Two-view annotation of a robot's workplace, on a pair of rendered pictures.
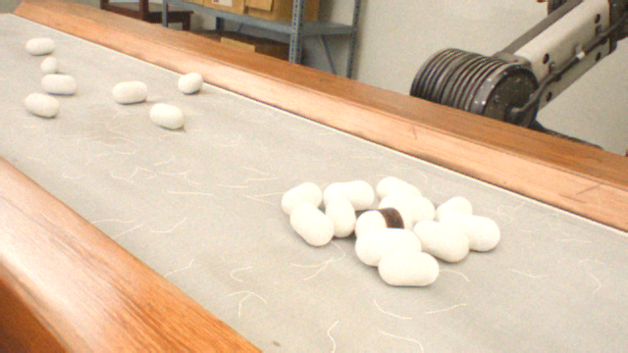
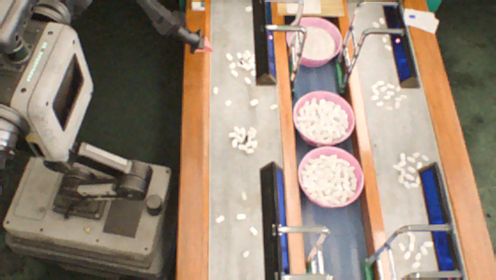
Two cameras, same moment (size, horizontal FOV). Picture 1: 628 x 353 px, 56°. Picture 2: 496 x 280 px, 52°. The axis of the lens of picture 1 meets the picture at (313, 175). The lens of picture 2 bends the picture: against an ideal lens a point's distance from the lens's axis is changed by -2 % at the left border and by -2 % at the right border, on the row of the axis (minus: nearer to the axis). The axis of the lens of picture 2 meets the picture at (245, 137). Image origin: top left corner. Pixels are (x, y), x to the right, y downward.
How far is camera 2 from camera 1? 218 cm
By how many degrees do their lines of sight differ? 93
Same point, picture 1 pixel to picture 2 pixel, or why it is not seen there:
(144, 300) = (286, 136)
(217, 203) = (258, 161)
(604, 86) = not seen: outside the picture
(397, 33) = not seen: outside the picture
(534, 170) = (205, 133)
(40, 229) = (289, 154)
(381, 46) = not seen: outside the picture
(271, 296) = (268, 139)
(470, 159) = (206, 144)
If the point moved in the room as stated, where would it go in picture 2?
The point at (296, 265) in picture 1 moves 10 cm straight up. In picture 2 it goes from (261, 142) to (263, 129)
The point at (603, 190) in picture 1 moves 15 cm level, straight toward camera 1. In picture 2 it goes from (205, 121) to (239, 115)
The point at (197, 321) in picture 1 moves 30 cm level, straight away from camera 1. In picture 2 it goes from (283, 131) to (242, 183)
